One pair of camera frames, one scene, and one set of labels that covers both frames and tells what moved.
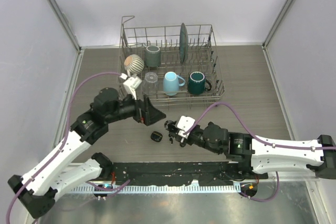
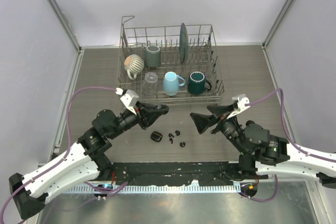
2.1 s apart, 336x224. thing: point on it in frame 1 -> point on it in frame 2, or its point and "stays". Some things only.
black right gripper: x=178 y=138 -> x=202 y=122
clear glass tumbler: x=149 y=84 stays
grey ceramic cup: x=153 y=56 stays
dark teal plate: x=183 y=43 stays
